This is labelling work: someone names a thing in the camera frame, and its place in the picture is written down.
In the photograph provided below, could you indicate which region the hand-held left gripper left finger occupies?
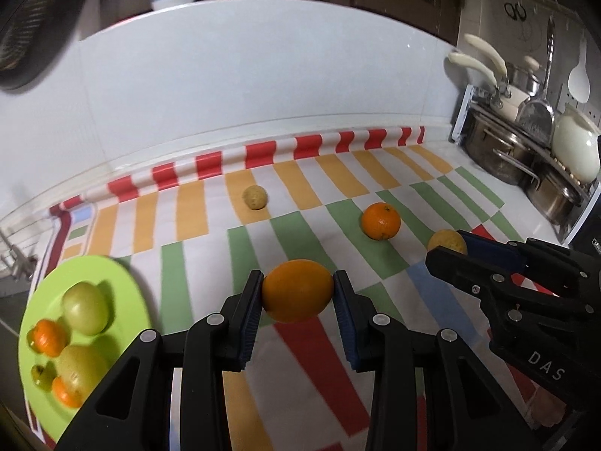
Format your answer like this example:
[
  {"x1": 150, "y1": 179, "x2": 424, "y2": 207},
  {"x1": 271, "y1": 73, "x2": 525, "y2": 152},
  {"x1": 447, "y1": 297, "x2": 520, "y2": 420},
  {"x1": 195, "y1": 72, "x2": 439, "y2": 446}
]
[{"x1": 54, "y1": 270, "x2": 266, "y2": 451}]

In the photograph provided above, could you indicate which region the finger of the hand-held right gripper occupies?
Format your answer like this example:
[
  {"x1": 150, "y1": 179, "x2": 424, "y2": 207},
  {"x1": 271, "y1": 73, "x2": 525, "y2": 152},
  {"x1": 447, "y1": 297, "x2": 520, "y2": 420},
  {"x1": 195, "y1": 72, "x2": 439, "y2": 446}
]
[
  {"x1": 425, "y1": 247, "x2": 523, "y2": 314},
  {"x1": 458, "y1": 230, "x2": 527, "y2": 274}
]

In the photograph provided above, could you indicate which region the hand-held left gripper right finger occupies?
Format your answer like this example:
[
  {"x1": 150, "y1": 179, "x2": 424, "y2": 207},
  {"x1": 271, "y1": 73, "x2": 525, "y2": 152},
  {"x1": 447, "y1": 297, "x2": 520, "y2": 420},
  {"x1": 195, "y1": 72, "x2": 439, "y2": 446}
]
[{"x1": 332, "y1": 270, "x2": 533, "y2": 451}]

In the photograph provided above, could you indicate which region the small tan longan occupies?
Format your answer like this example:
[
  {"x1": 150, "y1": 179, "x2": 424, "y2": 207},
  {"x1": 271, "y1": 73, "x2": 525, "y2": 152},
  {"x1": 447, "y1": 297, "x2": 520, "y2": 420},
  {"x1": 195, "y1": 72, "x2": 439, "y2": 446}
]
[
  {"x1": 242, "y1": 185, "x2": 269, "y2": 210},
  {"x1": 427, "y1": 229, "x2": 469, "y2": 257}
]

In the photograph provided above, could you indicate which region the orange mandarin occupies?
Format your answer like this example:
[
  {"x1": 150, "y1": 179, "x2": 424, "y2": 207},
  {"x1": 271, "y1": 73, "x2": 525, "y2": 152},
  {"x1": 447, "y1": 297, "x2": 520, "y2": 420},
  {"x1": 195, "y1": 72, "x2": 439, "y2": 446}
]
[
  {"x1": 361, "y1": 202, "x2": 402, "y2": 241},
  {"x1": 32, "y1": 319, "x2": 70, "y2": 356},
  {"x1": 51, "y1": 376, "x2": 85, "y2": 409},
  {"x1": 261, "y1": 259, "x2": 335, "y2": 324}
]

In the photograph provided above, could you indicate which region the green plate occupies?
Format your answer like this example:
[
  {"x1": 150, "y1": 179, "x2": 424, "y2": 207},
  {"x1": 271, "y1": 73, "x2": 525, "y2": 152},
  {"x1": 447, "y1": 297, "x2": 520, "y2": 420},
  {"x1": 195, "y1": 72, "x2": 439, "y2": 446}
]
[{"x1": 18, "y1": 254, "x2": 156, "y2": 445}]

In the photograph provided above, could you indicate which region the green apple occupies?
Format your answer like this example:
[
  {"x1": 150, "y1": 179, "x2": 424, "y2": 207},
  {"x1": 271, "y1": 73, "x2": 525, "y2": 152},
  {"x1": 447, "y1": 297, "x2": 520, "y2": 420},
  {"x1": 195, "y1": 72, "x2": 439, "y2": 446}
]
[{"x1": 62, "y1": 282, "x2": 110, "y2": 335}]

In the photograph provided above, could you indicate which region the yellow-green pear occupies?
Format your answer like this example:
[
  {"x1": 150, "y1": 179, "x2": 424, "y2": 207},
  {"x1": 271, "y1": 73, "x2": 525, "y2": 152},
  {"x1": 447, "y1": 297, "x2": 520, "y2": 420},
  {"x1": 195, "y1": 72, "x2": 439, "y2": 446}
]
[{"x1": 56, "y1": 344, "x2": 110, "y2": 400}]

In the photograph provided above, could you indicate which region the small green mandarin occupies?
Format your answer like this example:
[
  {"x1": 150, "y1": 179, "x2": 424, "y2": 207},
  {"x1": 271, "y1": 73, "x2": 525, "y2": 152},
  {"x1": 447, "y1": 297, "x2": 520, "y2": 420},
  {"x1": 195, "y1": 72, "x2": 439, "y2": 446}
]
[{"x1": 30, "y1": 363, "x2": 57, "y2": 392}]

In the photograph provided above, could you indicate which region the large steel pot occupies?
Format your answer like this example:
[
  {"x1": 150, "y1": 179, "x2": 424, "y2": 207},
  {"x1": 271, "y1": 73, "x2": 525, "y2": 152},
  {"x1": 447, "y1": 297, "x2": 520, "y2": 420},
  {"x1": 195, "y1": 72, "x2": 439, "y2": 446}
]
[
  {"x1": 523, "y1": 169, "x2": 587, "y2": 226},
  {"x1": 462, "y1": 110, "x2": 541, "y2": 186}
]

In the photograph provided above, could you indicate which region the black box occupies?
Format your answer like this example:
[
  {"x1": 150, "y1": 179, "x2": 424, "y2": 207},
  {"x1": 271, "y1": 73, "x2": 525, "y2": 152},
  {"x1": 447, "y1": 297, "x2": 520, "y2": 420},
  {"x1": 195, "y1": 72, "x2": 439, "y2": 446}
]
[{"x1": 568, "y1": 197, "x2": 601, "y2": 252}]

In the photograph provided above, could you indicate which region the metal dish rack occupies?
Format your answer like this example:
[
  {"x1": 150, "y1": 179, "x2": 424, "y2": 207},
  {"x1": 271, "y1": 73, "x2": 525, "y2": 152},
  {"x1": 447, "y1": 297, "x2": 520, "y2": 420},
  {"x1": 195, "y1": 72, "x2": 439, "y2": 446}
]
[{"x1": 465, "y1": 98, "x2": 601, "y2": 198}]

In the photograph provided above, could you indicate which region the striped colourful tablecloth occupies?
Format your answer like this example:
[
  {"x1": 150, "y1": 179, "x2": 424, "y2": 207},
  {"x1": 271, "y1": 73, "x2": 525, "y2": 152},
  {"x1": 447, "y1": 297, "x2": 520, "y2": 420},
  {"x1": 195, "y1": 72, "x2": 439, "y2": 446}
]
[{"x1": 28, "y1": 124, "x2": 578, "y2": 451}]

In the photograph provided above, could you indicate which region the white ceramic kettle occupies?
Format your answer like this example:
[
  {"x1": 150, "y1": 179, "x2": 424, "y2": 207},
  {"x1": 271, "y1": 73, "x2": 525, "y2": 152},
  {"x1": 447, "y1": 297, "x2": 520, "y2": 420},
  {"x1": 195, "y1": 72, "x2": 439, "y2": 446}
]
[{"x1": 550, "y1": 103, "x2": 601, "y2": 184}]

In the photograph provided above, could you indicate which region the white plastic rack panel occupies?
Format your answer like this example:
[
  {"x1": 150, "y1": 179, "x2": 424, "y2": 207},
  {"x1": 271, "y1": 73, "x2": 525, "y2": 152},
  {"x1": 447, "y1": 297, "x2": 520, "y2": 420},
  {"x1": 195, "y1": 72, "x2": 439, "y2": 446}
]
[{"x1": 448, "y1": 85, "x2": 475, "y2": 144}]

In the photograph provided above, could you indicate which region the steel ladle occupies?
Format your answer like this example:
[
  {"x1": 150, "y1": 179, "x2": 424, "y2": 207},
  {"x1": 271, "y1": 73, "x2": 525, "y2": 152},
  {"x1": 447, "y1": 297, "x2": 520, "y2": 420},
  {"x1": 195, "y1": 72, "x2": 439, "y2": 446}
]
[{"x1": 516, "y1": 16, "x2": 557, "y2": 144}]

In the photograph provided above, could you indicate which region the steel pot with lid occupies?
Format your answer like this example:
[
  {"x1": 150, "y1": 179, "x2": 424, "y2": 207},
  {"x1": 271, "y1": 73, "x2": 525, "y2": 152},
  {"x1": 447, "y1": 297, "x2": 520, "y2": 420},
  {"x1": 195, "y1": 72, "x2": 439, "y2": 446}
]
[{"x1": 507, "y1": 56, "x2": 548, "y2": 97}]

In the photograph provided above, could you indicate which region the white rice paddle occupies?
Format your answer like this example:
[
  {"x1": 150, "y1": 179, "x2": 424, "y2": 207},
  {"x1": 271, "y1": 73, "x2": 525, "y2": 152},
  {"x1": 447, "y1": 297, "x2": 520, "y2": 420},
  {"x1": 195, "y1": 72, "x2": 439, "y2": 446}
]
[{"x1": 567, "y1": 33, "x2": 592, "y2": 103}]

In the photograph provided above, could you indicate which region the slim chrome faucet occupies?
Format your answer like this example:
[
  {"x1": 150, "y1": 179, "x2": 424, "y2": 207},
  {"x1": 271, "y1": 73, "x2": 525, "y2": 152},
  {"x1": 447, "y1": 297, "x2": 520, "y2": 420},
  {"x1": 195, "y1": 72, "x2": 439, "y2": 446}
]
[{"x1": 0, "y1": 228, "x2": 41, "y2": 285}]

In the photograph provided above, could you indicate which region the black frying pan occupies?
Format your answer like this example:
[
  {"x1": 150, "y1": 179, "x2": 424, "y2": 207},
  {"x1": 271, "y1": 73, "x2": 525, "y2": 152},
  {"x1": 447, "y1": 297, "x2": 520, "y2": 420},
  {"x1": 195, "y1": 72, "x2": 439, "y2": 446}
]
[{"x1": 0, "y1": 0, "x2": 101, "y2": 92}]

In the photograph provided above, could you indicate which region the golden perforated colander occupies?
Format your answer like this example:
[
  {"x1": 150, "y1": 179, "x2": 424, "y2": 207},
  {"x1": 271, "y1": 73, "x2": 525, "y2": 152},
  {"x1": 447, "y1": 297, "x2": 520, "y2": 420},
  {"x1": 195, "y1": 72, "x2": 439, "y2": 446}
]
[{"x1": 0, "y1": 0, "x2": 52, "y2": 71}]

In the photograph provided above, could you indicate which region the cream-handled saucepan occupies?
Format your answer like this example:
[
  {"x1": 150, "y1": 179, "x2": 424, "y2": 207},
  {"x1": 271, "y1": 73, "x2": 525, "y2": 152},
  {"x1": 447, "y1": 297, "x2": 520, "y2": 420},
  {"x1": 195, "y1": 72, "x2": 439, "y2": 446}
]
[
  {"x1": 462, "y1": 34, "x2": 512, "y2": 90},
  {"x1": 447, "y1": 51, "x2": 531, "y2": 120}
]

